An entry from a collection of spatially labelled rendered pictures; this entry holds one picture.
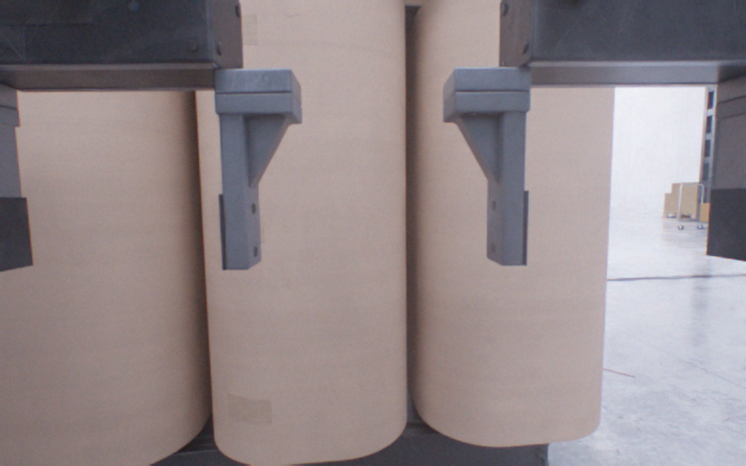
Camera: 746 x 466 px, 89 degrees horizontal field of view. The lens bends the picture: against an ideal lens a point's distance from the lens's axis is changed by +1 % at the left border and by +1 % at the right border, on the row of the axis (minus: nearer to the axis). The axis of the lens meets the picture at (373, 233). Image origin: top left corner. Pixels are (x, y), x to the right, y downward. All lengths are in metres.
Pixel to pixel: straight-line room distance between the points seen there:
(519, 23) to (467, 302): 0.59
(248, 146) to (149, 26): 0.07
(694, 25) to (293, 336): 0.64
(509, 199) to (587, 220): 0.62
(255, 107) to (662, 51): 0.20
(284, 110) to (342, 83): 0.50
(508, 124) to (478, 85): 0.02
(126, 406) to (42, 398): 0.13
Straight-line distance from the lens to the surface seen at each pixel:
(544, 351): 0.83
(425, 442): 1.00
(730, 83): 0.31
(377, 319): 0.73
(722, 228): 0.30
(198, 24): 0.22
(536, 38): 0.22
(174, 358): 0.86
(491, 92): 0.21
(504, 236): 0.21
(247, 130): 0.22
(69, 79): 0.27
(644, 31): 0.24
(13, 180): 0.30
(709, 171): 13.43
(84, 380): 0.85
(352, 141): 0.68
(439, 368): 0.84
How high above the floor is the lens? 0.69
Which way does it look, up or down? 5 degrees down
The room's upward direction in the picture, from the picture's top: 1 degrees counter-clockwise
